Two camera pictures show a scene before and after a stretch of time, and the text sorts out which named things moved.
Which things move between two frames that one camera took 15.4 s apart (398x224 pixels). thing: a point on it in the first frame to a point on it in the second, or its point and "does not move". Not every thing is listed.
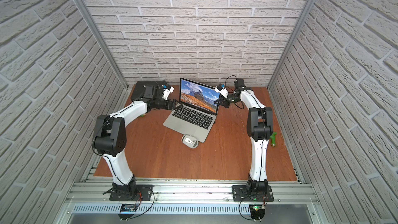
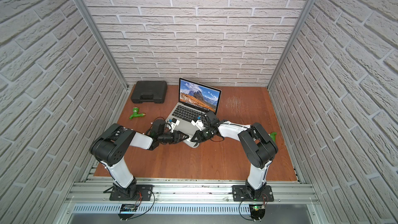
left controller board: x=127 y=211 does not move
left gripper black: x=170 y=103 to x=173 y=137
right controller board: x=257 y=211 does not move
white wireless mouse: x=189 y=141 does not move
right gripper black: x=223 y=99 to x=200 y=136
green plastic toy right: x=273 y=139 does not move
